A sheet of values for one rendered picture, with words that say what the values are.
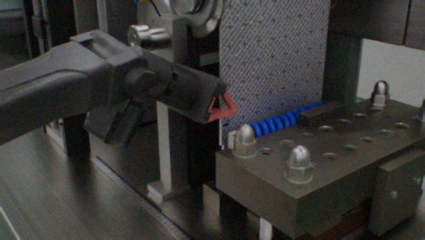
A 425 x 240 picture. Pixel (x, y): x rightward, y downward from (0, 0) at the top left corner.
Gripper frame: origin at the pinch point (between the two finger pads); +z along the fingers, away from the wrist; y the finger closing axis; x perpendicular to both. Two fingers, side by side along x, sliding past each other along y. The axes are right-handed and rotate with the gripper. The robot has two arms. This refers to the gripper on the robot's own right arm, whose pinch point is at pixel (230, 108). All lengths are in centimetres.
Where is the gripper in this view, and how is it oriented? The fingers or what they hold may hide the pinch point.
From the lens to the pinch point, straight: 71.7
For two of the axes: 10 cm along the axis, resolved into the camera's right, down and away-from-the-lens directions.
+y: 6.1, 3.0, -7.3
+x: 4.0, -9.2, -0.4
